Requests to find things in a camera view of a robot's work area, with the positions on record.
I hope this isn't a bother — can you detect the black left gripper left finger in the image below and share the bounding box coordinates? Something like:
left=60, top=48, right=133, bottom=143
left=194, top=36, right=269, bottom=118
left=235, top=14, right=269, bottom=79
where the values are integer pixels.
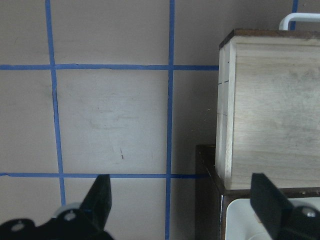
left=80, top=174, right=112, bottom=231

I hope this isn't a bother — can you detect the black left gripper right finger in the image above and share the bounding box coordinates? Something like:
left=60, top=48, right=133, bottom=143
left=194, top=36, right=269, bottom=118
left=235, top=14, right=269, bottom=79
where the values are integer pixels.
left=250, top=173, right=293, bottom=239

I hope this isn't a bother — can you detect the light wooden drawer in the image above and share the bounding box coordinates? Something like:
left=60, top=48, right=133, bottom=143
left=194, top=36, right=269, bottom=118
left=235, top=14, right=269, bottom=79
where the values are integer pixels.
left=215, top=29, right=320, bottom=190

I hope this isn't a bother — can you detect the white plastic tray box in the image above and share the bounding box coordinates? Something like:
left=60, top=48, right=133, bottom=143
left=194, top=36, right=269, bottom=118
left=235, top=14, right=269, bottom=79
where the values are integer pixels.
left=225, top=197, right=320, bottom=240

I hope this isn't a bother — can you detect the dark brown wooden cabinet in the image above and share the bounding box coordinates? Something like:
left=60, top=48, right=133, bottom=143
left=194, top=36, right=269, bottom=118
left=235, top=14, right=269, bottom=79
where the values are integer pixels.
left=195, top=144, right=320, bottom=240

